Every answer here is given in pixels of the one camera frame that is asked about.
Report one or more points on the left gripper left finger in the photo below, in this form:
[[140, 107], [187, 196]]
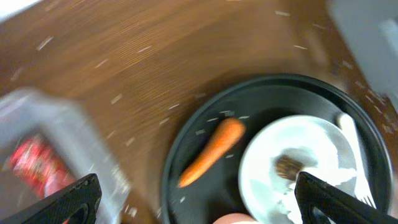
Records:
[[76, 203]]

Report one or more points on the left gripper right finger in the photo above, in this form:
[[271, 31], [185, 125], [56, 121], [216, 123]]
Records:
[[312, 193]]

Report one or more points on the red snack wrapper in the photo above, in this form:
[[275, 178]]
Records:
[[36, 163]]

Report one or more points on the brown food scrap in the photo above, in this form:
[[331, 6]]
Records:
[[287, 168]]

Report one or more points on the grey round plate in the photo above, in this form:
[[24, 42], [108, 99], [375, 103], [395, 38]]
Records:
[[312, 141]]

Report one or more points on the orange carrot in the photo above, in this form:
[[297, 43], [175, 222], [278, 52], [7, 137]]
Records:
[[225, 136]]

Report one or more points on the clear plastic waste bin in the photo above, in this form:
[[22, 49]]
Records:
[[28, 113]]

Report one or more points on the grey dishwasher rack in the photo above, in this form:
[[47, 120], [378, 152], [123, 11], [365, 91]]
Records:
[[369, 28]]

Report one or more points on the white plastic fork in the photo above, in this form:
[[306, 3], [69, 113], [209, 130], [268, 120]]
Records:
[[348, 128]]

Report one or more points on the black round tray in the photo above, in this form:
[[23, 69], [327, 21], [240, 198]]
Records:
[[259, 102]]

